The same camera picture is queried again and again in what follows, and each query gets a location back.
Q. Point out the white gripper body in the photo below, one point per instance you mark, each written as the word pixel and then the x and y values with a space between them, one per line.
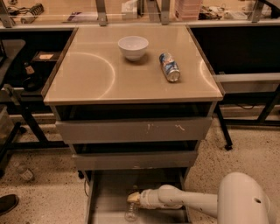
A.
pixel 145 198

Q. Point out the clear plastic water bottle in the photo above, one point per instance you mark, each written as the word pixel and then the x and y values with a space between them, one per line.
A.
pixel 131 213

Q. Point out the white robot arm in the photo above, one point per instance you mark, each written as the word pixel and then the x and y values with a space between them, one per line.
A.
pixel 240 200

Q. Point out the grey open bottom drawer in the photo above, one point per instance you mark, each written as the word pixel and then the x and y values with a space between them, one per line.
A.
pixel 109 190

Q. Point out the grey middle drawer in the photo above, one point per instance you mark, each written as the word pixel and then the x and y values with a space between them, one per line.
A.
pixel 140 160

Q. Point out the grey top drawer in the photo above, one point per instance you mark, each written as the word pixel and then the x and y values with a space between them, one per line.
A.
pixel 134 131

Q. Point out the grey drawer cabinet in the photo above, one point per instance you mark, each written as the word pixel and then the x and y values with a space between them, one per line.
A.
pixel 94 82

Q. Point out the small bottle on floor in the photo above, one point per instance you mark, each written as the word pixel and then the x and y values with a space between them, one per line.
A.
pixel 24 172

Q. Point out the dark shoe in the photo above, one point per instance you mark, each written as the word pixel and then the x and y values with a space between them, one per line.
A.
pixel 7 203

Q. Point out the blue soda can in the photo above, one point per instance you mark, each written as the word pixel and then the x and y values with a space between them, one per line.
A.
pixel 169 67

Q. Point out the white ceramic bowl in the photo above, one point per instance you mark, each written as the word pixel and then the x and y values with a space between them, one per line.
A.
pixel 133 47

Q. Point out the pink stacked trays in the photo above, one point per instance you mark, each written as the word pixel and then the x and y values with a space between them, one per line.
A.
pixel 187 9

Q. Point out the black coiled tool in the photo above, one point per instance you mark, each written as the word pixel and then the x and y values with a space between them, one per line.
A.
pixel 32 13

